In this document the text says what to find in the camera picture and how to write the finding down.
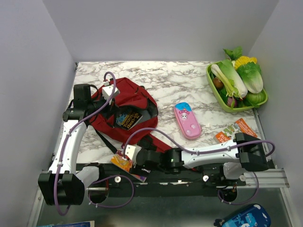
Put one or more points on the green leafy vegetable toy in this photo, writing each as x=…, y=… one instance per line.
x=234, y=54

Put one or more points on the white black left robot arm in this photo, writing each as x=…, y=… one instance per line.
x=62, y=184

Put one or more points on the yellow corn toy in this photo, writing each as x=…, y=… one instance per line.
x=244, y=60

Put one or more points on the green round pumpkin toy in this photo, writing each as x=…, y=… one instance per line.
x=254, y=99

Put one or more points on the green vegetable basket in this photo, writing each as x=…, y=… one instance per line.
x=241, y=106

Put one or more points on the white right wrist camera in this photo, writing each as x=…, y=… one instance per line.
x=131, y=152

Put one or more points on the pink blue pencil case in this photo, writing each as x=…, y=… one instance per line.
x=187, y=121

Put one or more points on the dark blue pencil case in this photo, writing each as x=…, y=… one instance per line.
x=253, y=215

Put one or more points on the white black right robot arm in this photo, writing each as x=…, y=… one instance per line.
x=243, y=153

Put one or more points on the brown mushroom toy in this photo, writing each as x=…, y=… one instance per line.
x=218, y=84

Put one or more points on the blue book at bottom edge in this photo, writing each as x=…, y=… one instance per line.
x=77, y=224

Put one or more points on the purple onion toy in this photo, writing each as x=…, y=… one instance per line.
x=232, y=102

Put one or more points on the orange purple Roald Dahl book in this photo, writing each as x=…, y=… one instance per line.
x=125, y=164

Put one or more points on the red student backpack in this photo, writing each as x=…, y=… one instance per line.
x=136, y=98

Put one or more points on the green napa cabbage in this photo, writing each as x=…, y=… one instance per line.
x=250, y=74

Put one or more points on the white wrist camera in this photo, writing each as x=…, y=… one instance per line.
x=109, y=91
x=131, y=152

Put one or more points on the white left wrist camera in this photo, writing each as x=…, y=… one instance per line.
x=109, y=91

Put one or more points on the orange green Treehouse book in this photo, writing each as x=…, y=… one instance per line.
x=228, y=133

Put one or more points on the aluminium rail frame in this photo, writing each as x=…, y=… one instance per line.
x=272, y=178

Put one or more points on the black blue Treehouse book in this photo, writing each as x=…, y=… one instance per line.
x=128, y=119

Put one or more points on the white green bok choy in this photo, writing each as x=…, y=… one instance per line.
x=226, y=73

